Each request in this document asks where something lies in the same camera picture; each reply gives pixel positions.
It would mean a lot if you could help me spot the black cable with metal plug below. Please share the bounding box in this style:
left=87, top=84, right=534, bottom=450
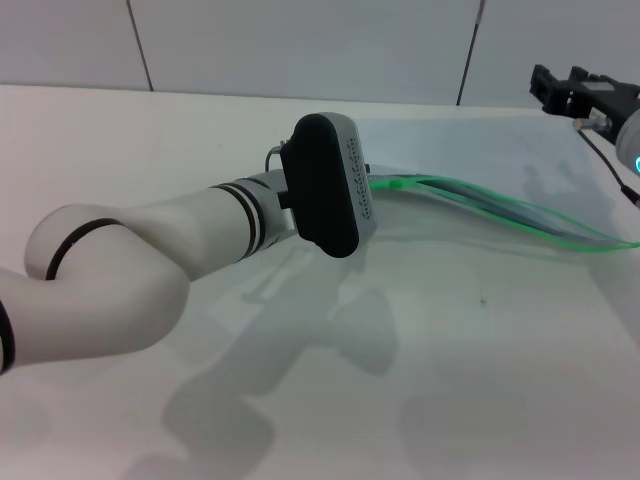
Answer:
left=572, top=115, right=640, bottom=209

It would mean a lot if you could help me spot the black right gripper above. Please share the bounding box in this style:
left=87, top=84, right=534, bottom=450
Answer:
left=529, top=63, right=640, bottom=132

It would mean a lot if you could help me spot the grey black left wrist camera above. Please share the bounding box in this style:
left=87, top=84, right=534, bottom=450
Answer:
left=278, top=112, right=378, bottom=260

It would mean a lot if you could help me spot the grey cable with metal plug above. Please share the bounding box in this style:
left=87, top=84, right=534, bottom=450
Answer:
left=265, top=139, right=290, bottom=172

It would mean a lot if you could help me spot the clear green-zip document bag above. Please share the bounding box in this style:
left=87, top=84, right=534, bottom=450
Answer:
left=351, top=111, right=640, bottom=254

